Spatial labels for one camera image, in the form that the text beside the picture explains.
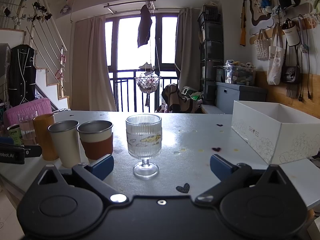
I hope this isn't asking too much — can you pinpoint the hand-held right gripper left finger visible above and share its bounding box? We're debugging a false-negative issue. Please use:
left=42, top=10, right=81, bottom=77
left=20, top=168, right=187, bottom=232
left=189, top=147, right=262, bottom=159
left=30, top=154, right=128, bottom=203

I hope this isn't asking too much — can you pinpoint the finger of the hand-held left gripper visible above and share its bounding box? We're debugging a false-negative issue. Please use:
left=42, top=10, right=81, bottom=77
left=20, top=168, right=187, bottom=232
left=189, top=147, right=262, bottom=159
left=24, top=145, right=43, bottom=158

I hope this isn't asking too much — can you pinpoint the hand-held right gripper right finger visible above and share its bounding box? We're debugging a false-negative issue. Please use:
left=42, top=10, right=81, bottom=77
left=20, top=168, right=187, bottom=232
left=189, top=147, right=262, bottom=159
left=194, top=154, right=293, bottom=203

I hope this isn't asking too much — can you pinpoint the ribbed glass goblet cup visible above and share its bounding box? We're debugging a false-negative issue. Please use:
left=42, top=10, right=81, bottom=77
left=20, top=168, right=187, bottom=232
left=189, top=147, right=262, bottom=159
left=125, top=114, right=162, bottom=179

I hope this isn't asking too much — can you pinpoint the black leather shoulder bag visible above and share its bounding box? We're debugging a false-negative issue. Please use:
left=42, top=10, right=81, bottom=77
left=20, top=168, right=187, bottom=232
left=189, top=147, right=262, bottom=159
left=281, top=45, right=301, bottom=85

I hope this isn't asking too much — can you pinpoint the orange plastic cup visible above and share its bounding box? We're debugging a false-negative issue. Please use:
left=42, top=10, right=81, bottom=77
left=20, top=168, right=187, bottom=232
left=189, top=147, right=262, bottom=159
left=33, top=113, right=60, bottom=161

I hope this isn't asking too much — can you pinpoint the steel cup with brown sleeve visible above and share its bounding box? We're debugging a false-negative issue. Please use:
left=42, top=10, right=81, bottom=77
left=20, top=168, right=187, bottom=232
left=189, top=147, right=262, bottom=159
left=77, top=120, right=114, bottom=161

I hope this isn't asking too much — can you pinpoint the cream steel cup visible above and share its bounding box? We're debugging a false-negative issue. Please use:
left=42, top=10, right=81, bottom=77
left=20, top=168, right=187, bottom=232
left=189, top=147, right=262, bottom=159
left=48, top=120, right=82, bottom=168

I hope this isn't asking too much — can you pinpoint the green label tin can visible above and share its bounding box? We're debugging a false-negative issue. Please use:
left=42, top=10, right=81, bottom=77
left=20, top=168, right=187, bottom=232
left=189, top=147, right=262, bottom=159
left=7, top=124, right=25, bottom=147

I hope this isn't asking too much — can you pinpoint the clear glass tumbler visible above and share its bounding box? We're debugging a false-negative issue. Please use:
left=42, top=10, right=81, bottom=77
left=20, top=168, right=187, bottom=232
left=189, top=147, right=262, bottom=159
left=18, top=110, right=38, bottom=146

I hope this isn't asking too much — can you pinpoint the pink ruffled stool cover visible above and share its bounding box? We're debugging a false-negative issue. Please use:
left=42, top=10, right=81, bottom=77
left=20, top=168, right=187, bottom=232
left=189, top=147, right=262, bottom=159
left=3, top=98, right=53, bottom=128

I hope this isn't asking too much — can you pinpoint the black heart sticker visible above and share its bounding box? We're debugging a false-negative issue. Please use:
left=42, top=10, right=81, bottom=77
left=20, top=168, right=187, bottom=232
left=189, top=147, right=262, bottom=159
left=176, top=183, right=191, bottom=194

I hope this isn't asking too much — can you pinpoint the white cardboard shoe box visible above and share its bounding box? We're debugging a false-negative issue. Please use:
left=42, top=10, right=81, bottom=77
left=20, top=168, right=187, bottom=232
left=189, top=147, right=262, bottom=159
left=231, top=100, right=320, bottom=165

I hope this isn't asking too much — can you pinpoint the grey storage box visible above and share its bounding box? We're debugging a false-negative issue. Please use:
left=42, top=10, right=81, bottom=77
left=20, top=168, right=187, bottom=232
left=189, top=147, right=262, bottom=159
left=215, top=81, right=267, bottom=115

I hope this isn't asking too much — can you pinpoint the black vest with white trim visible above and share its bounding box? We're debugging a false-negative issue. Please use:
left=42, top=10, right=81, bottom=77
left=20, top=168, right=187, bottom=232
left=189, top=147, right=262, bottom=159
left=8, top=44, right=37, bottom=107

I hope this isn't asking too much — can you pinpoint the brown plaid cloth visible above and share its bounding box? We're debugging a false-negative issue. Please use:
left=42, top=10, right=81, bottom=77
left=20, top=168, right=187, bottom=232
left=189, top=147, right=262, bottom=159
left=161, top=83, right=201, bottom=113

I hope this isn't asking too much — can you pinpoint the clear plastic storage bin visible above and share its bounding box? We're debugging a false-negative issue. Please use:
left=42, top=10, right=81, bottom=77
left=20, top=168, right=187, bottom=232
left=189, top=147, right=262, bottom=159
left=223, top=64, right=256, bottom=86

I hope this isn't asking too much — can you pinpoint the hanging net basket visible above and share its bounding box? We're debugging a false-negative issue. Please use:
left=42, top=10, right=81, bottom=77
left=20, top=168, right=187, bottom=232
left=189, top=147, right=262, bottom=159
left=134, top=73, right=161, bottom=95

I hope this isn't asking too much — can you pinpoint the beige curtain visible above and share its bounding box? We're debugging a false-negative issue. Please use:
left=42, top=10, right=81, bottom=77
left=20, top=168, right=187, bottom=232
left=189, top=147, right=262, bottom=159
left=72, top=15, right=117, bottom=112

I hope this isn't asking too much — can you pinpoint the dark drawer tower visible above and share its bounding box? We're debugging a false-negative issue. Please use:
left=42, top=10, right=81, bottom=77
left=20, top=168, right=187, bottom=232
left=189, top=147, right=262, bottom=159
left=197, top=4, right=224, bottom=106

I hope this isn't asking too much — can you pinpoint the white canvas tote bag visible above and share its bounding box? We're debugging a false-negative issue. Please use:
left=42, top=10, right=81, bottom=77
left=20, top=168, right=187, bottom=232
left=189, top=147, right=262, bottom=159
left=266, top=23, right=285, bottom=86

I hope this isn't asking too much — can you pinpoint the grey curtain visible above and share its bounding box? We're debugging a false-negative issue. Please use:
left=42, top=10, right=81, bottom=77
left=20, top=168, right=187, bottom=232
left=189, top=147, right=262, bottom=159
left=174, top=8, right=201, bottom=91

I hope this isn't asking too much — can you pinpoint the white stair railing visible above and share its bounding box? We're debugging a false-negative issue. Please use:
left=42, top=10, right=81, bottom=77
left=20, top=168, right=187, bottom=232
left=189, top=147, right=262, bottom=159
left=0, top=0, right=68, bottom=63

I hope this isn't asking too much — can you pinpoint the white knit bag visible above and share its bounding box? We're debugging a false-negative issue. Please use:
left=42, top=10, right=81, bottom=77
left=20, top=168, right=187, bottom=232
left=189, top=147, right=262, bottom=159
left=254, top=29, right=270, bottom=61

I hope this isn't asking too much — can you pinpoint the dark hanging garment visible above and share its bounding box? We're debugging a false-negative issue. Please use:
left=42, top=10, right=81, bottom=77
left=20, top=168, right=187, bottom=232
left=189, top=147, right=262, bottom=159
left=137, top=4, right=153, bottom=49

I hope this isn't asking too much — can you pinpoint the toy rifle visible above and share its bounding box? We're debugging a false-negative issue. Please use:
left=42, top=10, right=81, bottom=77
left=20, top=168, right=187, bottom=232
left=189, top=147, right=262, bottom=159
left=240, top=0, right=248, bottom=47

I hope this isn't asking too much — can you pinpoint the white bucket bag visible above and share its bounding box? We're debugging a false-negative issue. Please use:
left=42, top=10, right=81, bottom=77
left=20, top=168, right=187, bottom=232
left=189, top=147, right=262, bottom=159
left=282, top=18, right=301, bottom=47

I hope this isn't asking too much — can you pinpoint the metal curtain rod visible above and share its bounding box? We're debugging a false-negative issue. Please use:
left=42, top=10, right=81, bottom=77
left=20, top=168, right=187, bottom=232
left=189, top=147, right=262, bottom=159
left=104, top=0, right=157, bottom=8

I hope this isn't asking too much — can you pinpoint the blue plush toy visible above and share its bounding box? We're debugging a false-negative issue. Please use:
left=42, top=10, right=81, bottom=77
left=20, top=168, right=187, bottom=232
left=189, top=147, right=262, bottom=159
left=258, top=0, right=273, bottom=13

